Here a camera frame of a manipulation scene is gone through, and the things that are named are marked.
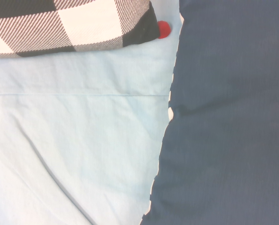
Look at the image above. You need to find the black white checkered pillow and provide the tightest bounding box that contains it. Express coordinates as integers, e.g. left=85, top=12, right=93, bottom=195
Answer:
left=0, top=0, right=159, bottom=59

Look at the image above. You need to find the light blue bed sheet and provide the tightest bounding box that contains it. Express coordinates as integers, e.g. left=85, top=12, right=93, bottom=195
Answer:
left=0, top=0, right=185, bottom=225

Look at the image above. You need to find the red pom-pom ball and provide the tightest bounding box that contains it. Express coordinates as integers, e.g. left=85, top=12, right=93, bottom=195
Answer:
left=157, top=20, right=171, bottom=39

